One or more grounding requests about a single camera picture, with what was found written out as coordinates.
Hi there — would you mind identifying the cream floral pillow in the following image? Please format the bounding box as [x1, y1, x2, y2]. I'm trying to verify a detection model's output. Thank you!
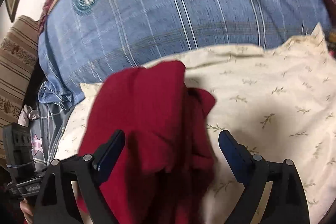
[56, 26, 335, 223]

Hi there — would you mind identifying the striped beige headboard cushion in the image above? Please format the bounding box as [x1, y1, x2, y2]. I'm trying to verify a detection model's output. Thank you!
[0, 15, 40, 159]

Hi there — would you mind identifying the pinkish grey crumpled cloth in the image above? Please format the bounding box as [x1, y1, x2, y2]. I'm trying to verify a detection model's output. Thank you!
[18, 105, 39, 127]

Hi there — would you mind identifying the dark red sweater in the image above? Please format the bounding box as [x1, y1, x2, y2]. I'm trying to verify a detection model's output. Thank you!
[79, 61, 215, 223]

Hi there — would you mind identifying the grey star patterned bedsheet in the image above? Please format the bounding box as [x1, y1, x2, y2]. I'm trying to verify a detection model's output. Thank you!
[29, 102, 74, 172]

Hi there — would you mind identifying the person's left hand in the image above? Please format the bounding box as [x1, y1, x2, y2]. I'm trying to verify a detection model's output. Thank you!
[19, 199, 34, 224]

